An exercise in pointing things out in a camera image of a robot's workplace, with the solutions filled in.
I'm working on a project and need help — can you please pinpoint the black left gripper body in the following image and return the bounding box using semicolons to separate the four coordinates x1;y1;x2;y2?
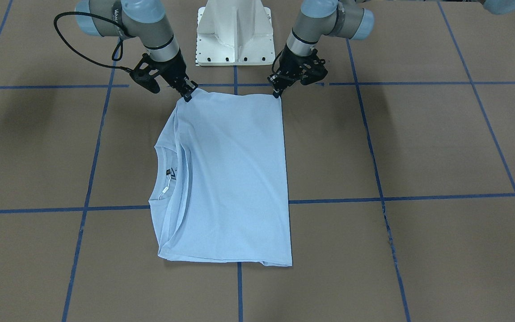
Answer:
278;45;312;86

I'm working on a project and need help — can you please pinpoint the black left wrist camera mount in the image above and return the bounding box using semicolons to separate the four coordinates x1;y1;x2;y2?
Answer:
299;48;328;85

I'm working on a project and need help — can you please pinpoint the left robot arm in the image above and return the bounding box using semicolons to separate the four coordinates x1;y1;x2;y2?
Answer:
266;0;515;98

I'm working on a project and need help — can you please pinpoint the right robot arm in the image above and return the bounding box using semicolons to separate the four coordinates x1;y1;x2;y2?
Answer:
75;0;198;102

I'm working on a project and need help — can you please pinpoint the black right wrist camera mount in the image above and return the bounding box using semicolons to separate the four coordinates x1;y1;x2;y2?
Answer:
130;53;160;94

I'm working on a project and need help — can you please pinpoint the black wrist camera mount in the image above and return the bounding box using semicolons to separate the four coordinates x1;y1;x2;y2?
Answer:
130;53;160;94
299;48;328;85

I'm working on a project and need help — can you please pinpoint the light blue t-shirt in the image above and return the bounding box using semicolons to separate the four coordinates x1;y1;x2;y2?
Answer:
149;89;293;267

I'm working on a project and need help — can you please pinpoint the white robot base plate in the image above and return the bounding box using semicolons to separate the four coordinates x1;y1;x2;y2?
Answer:
195;0;275;67

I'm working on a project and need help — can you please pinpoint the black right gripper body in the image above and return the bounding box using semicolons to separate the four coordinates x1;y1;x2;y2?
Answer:
150;50;190;92

